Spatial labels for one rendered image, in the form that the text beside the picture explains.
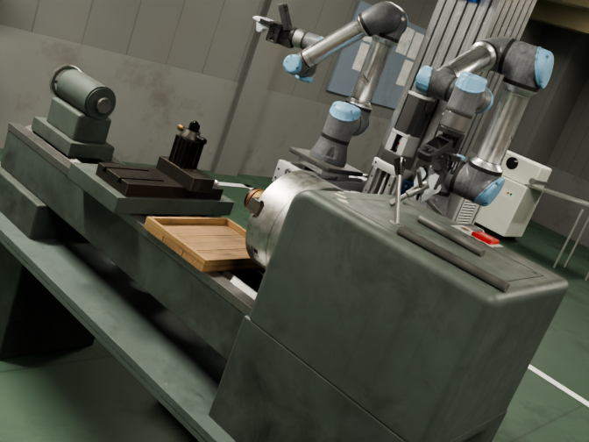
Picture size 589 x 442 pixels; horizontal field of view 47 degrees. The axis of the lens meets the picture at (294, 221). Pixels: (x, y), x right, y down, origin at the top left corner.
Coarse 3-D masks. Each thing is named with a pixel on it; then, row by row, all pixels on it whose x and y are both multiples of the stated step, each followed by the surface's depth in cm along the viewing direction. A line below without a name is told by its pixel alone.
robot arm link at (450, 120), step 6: (444, 114) 181; (450, 114) 179; (456, 114) 178; (444, 120) 180; (450, 120) 179; (456, 120) 178; (462, 120) 178; (468, 120) 179; (444, 126) 181; (450, 126) 179; (456, 126) 179; (462, 126) 179; (468, 126) 181; (462, 132) 181
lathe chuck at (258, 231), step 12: (276, 180) 190; (288, 180) 190; (300, 180) 190; (312, 180) 191; (324, 180) 195; (264, 192) 189; (276, 192) 187; (288, 192) 186; (264, 204) 187; (276, 204) 185; (252, 216) 188; (264, 216) 186; (276, 216) 184; (252, 228) 188; (264, 228) 186; (252, 240) 190; (264, 240) 186; (252, 252) 192; (264, 252) 187; (264, 264) 191
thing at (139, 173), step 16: (112, 176) 222; (128, 176) 224; (144, 176) 230; (160, 176) 237; (128, 192) 219; (144, 192) 223; (160, 192) 229; (176, 192) 234; (192, 192) 239; (208, 192) 245
